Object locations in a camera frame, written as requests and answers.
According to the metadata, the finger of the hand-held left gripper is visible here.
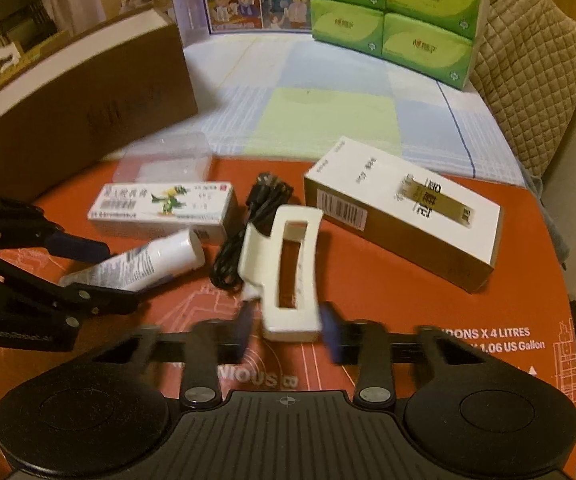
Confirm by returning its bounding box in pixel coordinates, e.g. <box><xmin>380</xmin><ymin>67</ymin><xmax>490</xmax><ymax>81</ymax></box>
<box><xmin>0</xmin><ymin>191</ymin><xmax>111</xmax><ymax>263</ymax></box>
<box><xmin>0</xmin><ymin>250</ymin><xmax>151</xmax><ymax>328</ymax></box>

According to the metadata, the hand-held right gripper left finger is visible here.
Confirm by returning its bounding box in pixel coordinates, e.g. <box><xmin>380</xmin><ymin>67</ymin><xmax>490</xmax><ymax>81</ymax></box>
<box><xmin>85</xmin><ymin>302</ymin><xmax>259</xmax><ymax>411</ymax></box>

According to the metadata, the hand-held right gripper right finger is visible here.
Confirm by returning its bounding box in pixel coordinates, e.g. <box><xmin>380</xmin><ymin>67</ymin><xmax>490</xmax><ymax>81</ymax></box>
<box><xmin>318</xmin><ymin>301</ymin><xmax>498</xmax><ymax>408</ymax></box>

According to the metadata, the white hair claw clip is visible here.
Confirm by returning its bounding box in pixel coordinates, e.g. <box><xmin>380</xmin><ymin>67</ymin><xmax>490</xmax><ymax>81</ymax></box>
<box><xmin>238</xmin><ymin>204</ymin><xmax>325</xmax><ymax>343</ymax></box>

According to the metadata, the white tube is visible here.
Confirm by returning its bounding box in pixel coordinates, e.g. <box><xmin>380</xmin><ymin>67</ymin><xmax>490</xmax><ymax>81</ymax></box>
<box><xmin>59</xmin><ymin>228</ymin><xmax>206</xmax><ymax>293</ymax></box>

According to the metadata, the white and gold carton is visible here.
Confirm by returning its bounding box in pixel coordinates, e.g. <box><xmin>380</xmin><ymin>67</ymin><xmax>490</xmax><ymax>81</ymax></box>
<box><xmin>303</xmin><ymin>136</ymin><xmax>506</xmax><ymax>294</ymax></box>

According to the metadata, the clear plastic case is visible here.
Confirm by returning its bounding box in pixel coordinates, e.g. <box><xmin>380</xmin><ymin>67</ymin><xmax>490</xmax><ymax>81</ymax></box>
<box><xmin>113</xmin><ymin>132</ymin><xmax>212</xmax><ymax>186</ymax></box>

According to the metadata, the black cable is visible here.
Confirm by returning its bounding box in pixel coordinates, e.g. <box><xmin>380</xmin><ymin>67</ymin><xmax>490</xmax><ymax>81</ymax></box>
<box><xmin>209</xmin><ymin>172</ymin><xmax>295</xmax><ymax>293</ymax></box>

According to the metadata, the brown storage box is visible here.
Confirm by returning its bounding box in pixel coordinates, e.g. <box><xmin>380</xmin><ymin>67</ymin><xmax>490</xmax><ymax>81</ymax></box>
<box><xmin>0</xmin><ymin>7</ymin><xmax>199</xmax><ymax>206</ymax></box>

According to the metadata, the white ointment box green print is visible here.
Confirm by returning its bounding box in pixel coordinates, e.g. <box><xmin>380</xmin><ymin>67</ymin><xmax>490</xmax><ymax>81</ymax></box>
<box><xmin>88</xmin><ymin>181</ymin><xmax>239</xmax><ymax>243</ymax></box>

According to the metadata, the red printed cardboard sheet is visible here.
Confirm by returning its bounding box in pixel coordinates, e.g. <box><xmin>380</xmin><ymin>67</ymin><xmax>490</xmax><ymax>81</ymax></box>
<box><xmin>18</xmin><ymin>157</ymin><xmax>576</xmax><ymax>411</ymax></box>

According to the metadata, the checked tablecloth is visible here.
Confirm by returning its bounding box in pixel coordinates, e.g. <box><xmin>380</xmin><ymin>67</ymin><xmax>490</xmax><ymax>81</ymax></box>
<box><xmin>118</xmin><ymin>30</ymin><xmax>528</xmax><ymax>188</ymax></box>

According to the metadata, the stack of green tissue packs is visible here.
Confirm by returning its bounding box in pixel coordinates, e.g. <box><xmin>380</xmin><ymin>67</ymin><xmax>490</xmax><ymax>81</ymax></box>
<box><xmin>308</xmin><ymin>0</ymin><xmax>488</xmax><ymax>92</ymax></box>

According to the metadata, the beige quilted chair cover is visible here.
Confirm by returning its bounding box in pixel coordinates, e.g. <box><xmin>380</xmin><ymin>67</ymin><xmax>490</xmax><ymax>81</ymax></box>
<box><xmin>468</xmin><ymin>0</ymin><xmax>576</xmax><ymax>191</ymax></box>

